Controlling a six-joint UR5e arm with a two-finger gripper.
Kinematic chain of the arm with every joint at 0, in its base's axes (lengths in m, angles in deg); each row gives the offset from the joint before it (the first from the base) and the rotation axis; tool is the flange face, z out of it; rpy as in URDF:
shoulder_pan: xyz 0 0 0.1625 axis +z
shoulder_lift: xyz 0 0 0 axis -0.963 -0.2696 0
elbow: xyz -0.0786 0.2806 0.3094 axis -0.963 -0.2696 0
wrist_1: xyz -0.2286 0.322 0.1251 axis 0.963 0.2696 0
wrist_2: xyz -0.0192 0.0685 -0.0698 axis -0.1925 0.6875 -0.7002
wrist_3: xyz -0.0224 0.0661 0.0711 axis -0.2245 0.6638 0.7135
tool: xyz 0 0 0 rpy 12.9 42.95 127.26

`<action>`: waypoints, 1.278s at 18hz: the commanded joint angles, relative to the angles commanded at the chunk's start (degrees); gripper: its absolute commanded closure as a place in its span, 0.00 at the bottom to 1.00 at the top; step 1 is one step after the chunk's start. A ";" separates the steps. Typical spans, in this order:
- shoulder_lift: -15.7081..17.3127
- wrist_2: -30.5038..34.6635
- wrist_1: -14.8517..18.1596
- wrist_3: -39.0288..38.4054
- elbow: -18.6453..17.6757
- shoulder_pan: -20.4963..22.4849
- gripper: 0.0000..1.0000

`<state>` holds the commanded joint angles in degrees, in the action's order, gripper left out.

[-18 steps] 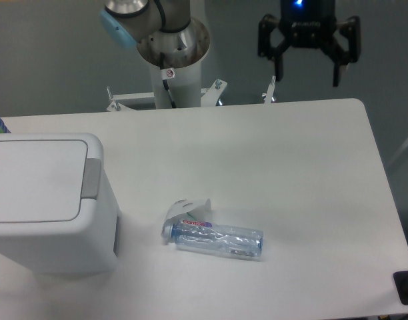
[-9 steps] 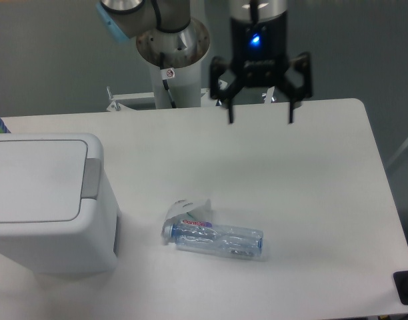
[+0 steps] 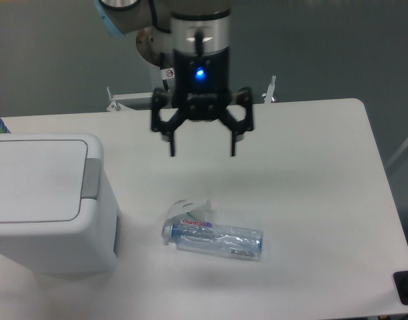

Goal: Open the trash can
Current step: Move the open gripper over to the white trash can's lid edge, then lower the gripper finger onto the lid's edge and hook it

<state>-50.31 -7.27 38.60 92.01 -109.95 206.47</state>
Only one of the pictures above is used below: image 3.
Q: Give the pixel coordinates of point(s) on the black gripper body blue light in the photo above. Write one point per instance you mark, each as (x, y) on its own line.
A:
(201, 86)

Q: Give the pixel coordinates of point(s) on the crumpled white paper wrapper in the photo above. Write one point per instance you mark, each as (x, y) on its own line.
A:
(191, 209)

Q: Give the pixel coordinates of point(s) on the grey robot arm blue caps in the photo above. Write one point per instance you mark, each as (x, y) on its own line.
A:
(191, 39)

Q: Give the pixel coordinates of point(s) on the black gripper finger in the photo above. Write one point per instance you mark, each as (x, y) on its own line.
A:
(238, 127)
(159, 99)

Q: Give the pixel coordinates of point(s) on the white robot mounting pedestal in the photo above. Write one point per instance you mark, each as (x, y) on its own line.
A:
(163, 78)

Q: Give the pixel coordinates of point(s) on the white push-button trash can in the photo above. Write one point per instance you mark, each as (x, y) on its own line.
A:
(58, 212)

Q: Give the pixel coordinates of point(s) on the clear plastic water bottle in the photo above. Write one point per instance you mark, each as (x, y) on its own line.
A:
(220, 240)

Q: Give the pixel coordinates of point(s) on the black device at table edge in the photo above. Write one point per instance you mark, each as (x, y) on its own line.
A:
(401, 283)

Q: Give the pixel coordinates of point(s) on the metal clamp bolt behind table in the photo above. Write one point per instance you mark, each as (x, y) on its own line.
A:
(269, 96)

